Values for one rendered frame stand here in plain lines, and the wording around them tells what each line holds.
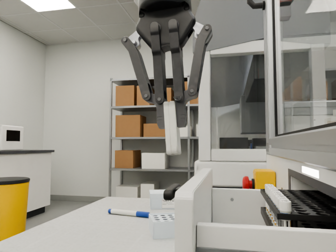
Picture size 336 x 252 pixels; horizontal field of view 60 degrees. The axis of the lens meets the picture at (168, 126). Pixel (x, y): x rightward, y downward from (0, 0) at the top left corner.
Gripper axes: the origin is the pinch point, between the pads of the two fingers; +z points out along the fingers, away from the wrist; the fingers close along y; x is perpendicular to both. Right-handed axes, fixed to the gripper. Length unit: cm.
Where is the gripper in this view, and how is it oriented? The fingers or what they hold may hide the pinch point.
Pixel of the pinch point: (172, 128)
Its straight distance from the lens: 39.2
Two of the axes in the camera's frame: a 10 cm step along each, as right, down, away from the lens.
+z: 0.6, 9.9, -1.2
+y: 9.8, -0.8, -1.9
